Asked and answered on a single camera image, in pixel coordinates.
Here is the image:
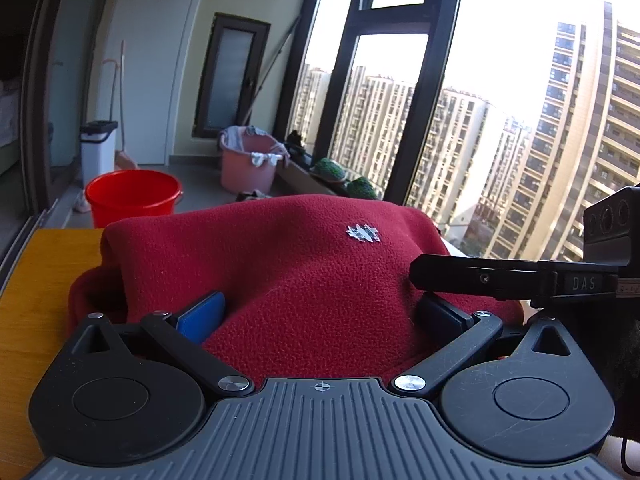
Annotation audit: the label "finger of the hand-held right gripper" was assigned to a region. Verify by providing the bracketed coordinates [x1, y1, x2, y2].
[409, 254, 558, 306]

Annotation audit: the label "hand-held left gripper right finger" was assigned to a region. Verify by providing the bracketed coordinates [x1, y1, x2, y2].
[392, 292, 576, 398]

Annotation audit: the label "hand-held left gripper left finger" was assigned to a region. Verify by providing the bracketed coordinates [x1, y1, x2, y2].
[65, 291, 255, 398]

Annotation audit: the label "red fleece garment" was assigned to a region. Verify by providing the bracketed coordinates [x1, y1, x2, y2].
[67, 194, 525, 386]

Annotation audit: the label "beige apartment buildings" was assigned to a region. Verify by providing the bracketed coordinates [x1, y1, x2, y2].
[290, 0, 640, 266]

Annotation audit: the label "red plastic bucket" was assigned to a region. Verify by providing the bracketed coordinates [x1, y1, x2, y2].
[84, 169, 183, 228]

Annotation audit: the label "pink plastic bucket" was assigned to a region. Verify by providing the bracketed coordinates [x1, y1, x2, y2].
[219, 127, 290, 196]

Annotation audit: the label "large black-framed window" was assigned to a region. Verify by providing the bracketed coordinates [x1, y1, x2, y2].
[287, 0, 640, 266]

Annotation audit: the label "grey cloth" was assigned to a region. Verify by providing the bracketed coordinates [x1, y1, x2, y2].
[218, 125, 271, 152]

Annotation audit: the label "white trash bin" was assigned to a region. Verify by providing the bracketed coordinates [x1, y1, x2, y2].
[80, 120, 119, 188]

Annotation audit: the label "black shoes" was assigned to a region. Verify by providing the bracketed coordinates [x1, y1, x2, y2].
[284, 130, 314, 162]

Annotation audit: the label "dark-framed frosted window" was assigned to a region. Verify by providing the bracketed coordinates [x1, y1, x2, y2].
[194, 12, 271, 138]

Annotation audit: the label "long thin metal pole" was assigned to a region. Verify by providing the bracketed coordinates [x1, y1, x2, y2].
[244, 15, 302, 127]

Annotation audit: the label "black cable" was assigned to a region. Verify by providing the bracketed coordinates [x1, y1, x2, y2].
[620, 437, 640, 477]

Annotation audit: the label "broom with thin handle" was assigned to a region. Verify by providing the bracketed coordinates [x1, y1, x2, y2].
[115, 40, 139, 171]

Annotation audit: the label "dark sliding door frame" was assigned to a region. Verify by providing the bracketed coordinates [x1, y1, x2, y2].
[19, 0, 108, 216]

